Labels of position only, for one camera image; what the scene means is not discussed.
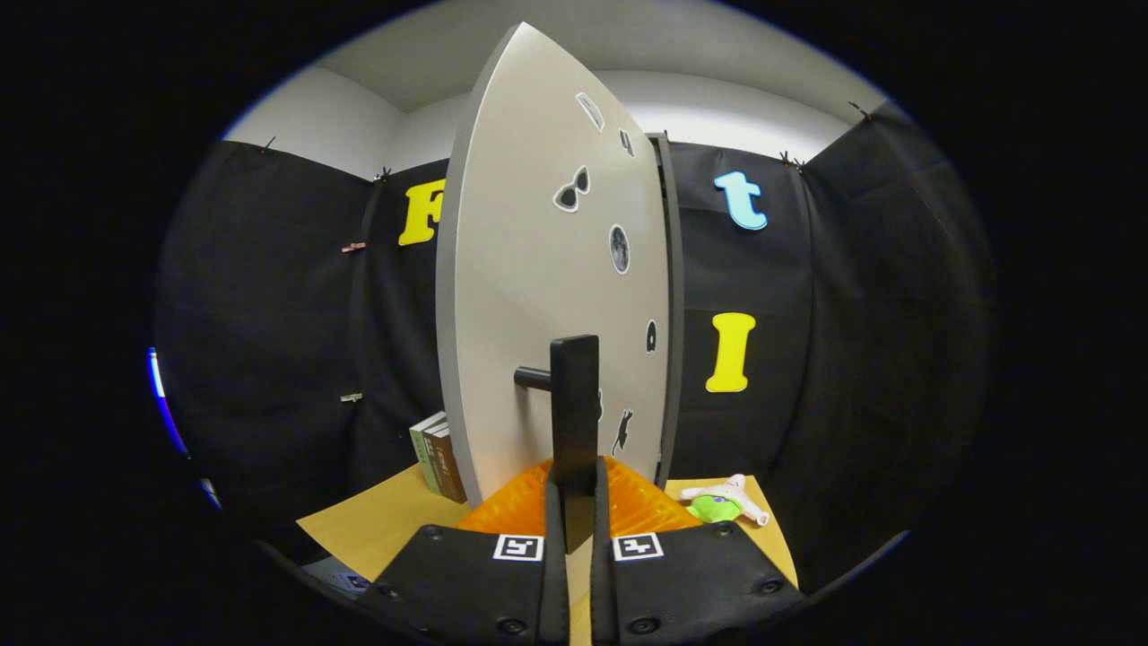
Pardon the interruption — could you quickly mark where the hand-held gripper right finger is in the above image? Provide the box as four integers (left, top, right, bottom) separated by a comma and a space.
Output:
589, 455, 804, 646

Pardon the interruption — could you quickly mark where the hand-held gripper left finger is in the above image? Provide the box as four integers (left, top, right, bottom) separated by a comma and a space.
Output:
363, 458, 570, 646

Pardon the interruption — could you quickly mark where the black door handle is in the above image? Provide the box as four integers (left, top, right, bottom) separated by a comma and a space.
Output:
514, 335, 600, 554

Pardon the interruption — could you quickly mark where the beige cabinet door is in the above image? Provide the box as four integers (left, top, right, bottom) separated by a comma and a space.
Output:
435, 22, 672, 508

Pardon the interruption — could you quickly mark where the green and white plush toy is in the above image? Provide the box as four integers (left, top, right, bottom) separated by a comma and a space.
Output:
679, 474, 770, 527

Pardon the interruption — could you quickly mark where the brown book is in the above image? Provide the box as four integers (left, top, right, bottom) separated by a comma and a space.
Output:
423, 420, 469, 505

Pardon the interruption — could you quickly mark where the green book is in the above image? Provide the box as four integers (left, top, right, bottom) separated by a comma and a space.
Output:
409, 411, 449, 497

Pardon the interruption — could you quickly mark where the black backdrop cloth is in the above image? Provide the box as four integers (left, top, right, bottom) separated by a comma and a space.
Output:
154, 100, 996, 593

